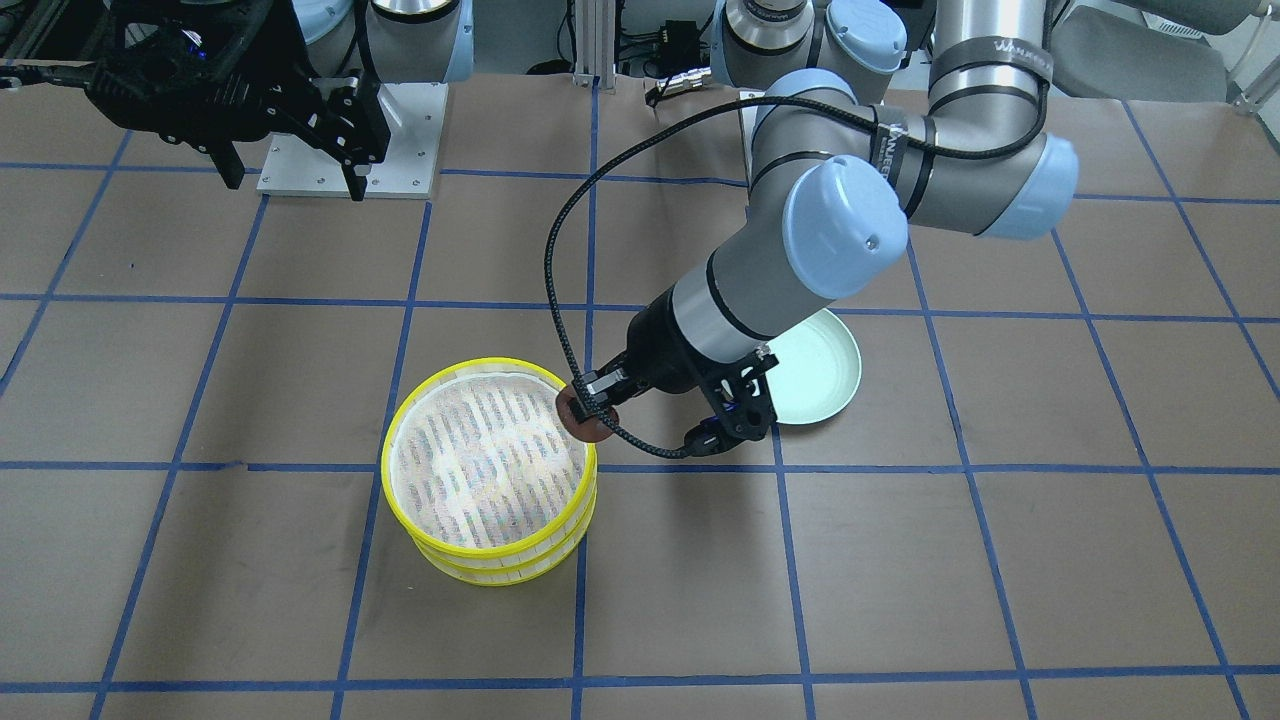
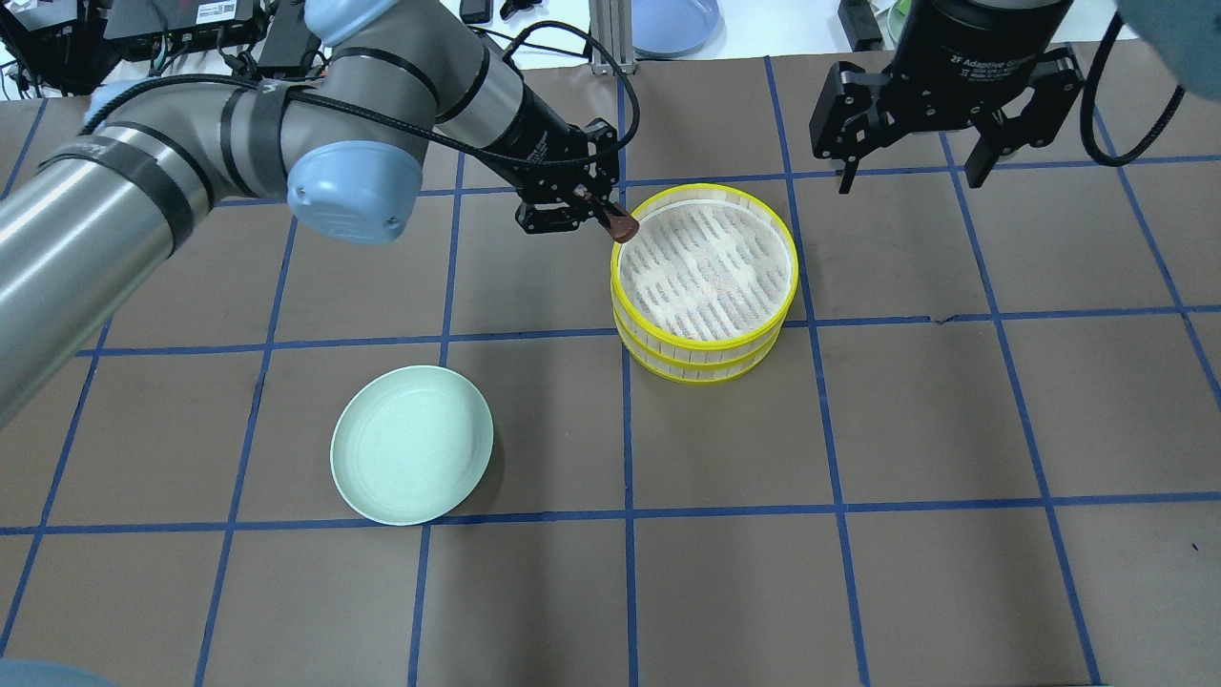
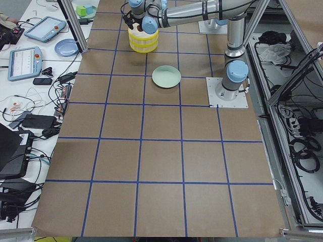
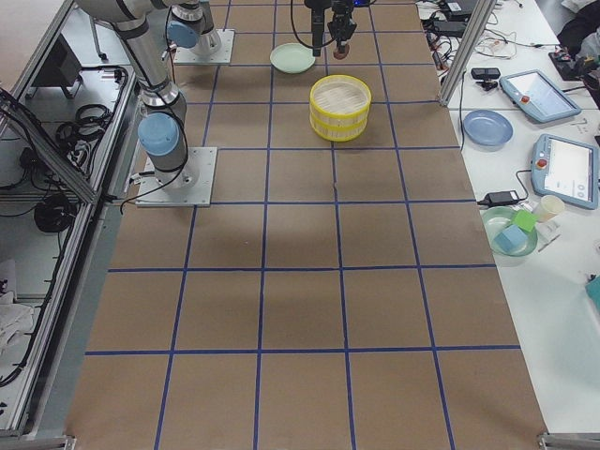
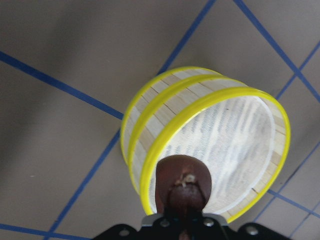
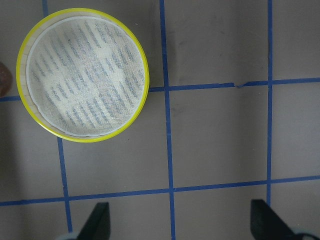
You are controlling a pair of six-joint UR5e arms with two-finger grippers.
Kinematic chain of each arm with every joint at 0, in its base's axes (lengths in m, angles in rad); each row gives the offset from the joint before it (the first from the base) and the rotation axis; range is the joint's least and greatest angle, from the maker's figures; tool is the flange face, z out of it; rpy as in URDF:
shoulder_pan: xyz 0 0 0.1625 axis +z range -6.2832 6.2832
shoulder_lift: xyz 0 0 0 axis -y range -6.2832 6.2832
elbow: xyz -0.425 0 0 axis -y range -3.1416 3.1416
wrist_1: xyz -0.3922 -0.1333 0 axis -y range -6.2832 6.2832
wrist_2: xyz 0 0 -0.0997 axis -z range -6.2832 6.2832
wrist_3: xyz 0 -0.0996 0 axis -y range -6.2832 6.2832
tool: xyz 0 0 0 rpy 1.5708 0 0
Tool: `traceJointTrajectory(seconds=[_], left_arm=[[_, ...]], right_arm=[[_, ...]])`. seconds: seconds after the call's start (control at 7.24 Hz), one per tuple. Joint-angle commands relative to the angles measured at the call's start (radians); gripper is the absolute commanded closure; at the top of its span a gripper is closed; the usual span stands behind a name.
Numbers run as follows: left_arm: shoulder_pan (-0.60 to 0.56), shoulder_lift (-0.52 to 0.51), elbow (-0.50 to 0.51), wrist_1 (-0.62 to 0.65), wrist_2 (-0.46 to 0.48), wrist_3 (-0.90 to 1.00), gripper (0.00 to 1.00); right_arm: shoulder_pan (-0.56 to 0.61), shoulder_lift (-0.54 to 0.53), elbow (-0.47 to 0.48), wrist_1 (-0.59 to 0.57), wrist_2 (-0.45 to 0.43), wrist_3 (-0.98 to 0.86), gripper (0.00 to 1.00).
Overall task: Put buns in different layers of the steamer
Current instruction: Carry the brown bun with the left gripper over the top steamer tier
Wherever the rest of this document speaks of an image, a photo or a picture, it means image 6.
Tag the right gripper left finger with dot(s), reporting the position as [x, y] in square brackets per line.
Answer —
[98, 224]

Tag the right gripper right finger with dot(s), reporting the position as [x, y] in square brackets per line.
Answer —
[265, 224]

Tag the yellow steamer layer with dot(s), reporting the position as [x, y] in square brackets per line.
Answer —
[82, 75]

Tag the brown bun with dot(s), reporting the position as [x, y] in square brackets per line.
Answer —
[6, 80]

